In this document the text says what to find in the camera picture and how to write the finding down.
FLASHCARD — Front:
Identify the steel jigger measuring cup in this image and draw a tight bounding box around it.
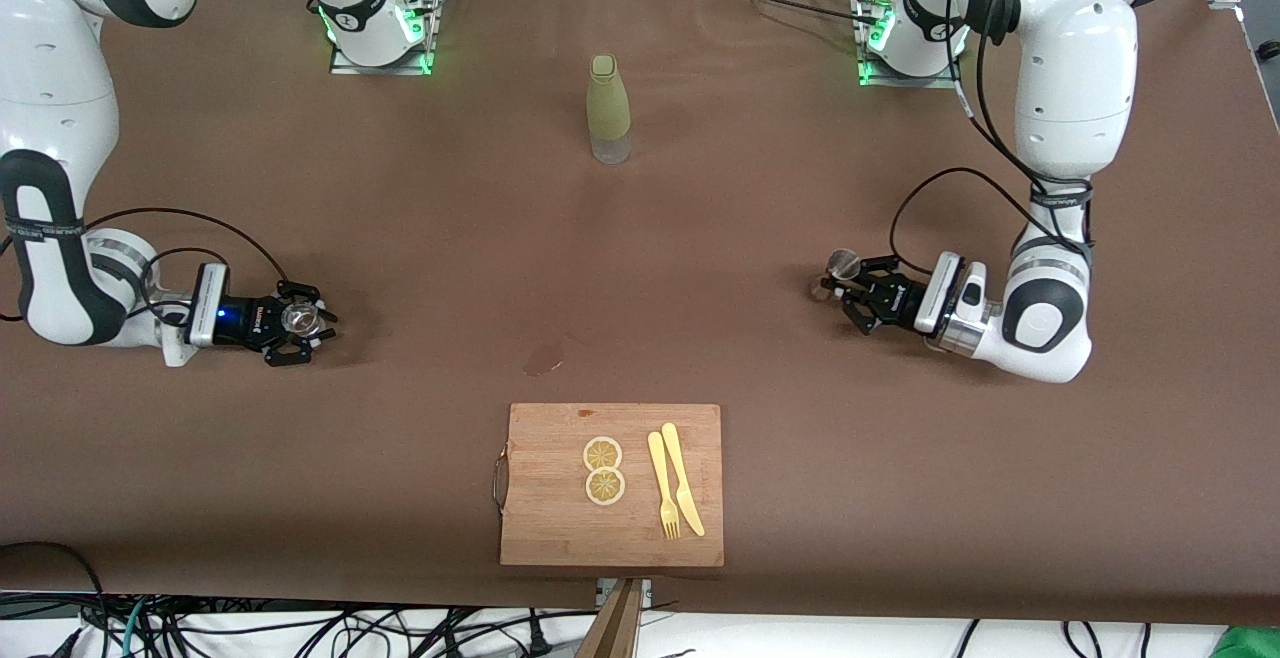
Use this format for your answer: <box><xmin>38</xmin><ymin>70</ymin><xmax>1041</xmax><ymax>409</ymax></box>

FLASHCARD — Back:
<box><xmin>806</xmin><ymin>249</ymin><xmax>861</xmax><ymax>301</ymax></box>

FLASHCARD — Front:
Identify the brown table cover sheet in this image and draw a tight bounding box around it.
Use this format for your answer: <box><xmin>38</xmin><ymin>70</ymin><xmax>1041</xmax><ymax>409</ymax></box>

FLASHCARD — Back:
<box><xmin>0</xmin><ymin>0</ymin><xmax>1280</xmax><ymax>629</ymax></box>

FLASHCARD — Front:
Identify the yellow plastic knife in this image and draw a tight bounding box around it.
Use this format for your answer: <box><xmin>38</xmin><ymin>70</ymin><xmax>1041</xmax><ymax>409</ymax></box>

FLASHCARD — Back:
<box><xmin>661</xmin><ymin>422</ymin><xmax>706</xmax><ymax>538</ymax></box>

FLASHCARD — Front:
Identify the yellow plastic fork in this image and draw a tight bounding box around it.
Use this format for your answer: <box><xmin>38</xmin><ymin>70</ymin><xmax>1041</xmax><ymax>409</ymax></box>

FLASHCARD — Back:
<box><xmin>647</xmin><ymin>431</ymin><xmax>682</xmax><ymax>541</ymax></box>

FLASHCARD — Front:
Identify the green sleeved glass bottle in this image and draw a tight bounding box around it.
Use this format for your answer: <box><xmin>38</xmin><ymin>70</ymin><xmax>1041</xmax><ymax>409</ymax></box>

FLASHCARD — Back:
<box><xmin>586</xmin><ymin>54</ymin><xmax>633</xmax><ymax>165</ymax></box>

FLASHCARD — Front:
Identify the wooden cutting board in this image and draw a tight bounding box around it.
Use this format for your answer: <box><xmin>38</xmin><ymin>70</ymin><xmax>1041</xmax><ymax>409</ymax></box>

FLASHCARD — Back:
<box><xmin>492</xmin><ymin>403</ymin><xmax>725</xmax><ymax>569</ymax></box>

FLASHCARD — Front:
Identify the wooden beam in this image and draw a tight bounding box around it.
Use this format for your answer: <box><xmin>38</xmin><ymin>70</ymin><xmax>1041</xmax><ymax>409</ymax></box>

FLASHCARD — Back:
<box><xmin>575</xmin><ymin>580</ymin><xmax>643</xmax><ymax>658</ymax></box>

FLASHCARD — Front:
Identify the green cloth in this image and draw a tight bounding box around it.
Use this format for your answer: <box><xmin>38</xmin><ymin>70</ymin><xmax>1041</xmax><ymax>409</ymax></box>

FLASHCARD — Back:
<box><xmin>1210</xmin><ymin>626</ymin><xmax>1280</xmax><ymax>658</ymax></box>

